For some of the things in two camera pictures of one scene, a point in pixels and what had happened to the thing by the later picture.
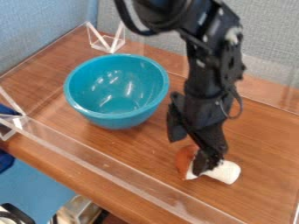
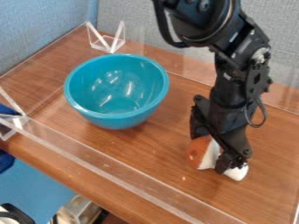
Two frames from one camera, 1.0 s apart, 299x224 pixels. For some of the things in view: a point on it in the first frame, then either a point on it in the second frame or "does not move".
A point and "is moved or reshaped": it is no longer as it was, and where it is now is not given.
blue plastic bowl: [116, 89] does not move
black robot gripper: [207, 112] to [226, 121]
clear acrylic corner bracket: [105, 43] does not move
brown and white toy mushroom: [226, 172] is moved or reshaped
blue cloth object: [7, 159] does not move
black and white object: [12, 215] does not move
